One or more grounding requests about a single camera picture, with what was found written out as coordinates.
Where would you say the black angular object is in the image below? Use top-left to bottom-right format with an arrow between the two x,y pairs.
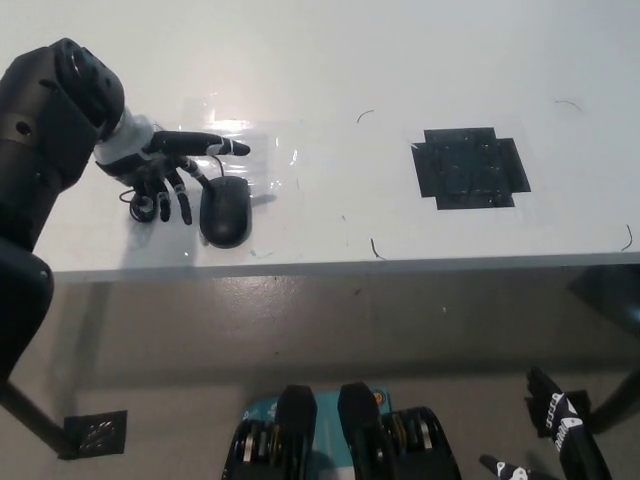
566,264 -> 640,324

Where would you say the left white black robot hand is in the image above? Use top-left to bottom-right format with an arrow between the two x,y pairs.
93,112 -> 252,226

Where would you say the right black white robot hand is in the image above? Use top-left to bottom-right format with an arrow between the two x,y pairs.
478,366 -> 614,480

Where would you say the black mouse cable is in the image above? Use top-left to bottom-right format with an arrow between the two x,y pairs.
118,154 -> 226,225

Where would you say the black computer mouse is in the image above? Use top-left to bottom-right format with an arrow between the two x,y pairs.
199,176 -> 253,249

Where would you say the black table leg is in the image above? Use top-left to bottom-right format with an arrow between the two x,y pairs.
0,380 -> 77,459
589,363 -> 640,434

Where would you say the black tape patch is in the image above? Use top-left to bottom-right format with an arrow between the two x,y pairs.
410,126 -> 532,211

